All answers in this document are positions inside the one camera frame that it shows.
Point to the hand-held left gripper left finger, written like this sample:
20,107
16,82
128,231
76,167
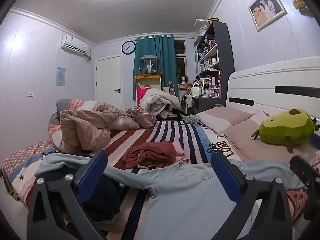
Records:
93,172

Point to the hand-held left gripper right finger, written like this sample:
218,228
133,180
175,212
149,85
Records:
225,175

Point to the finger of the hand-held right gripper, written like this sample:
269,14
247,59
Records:
311,202
303,167

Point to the light blue sweatshirt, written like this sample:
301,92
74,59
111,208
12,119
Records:
187,200

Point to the dark navy garment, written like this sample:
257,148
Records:
105,200

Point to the large pink ribbed pillow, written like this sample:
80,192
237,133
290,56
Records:
250,142

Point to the beige quilt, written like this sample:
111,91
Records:
85,130

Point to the green avocado plush toy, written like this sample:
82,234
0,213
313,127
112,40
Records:
285,127

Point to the pink garment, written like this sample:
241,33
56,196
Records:
181,152

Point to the small pink pillow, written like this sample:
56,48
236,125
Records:
222,117

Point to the dark red garment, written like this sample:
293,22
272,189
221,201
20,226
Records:
150,153

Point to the small grey cloth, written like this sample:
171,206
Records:
191,118

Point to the dark desk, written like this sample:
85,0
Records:
210,103

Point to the pink handbag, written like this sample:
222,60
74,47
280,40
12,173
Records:
143,116

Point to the green bottle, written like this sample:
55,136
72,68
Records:
199,91

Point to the pink shopping bag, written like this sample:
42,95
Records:
142,93

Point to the white door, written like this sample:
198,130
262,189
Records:
107,80

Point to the white bed headboard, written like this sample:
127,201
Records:
255,82

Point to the white coat pile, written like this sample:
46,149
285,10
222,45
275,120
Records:
160,100

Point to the wig head mannequin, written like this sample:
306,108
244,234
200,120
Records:
183,78

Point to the yellow shelf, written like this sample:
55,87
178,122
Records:
148,77

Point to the dark bookshelf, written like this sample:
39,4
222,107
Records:
223,55

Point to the window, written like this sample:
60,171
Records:
180,62

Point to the glass display case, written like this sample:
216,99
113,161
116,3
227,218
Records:
149,65

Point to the teal curtain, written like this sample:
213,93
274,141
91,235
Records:
165,62

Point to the white air conditioner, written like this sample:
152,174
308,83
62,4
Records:
73,43

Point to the clear box on bookshelf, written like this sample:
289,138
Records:
201,26

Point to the white light switch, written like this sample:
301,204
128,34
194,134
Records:
30,93

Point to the blue wall poster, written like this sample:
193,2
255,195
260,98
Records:
60,76

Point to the round wall clock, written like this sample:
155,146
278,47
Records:
128,47

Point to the yellow wall ornament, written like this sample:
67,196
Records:
299,3

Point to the framed wall picture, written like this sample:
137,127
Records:
266,7

